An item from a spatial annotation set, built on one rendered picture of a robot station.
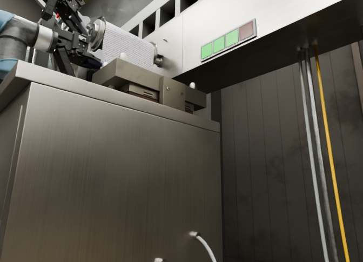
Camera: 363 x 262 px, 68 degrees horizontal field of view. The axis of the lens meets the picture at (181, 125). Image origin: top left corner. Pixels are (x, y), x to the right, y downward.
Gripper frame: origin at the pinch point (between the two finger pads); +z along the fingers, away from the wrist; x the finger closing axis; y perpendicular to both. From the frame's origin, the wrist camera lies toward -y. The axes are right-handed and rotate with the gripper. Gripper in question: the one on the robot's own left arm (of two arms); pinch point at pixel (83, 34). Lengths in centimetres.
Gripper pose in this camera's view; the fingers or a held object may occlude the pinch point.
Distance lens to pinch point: 117.5
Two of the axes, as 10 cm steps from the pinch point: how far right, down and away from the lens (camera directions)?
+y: 4.7, -6.3, 6.2
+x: -6.9, 1.8, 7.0
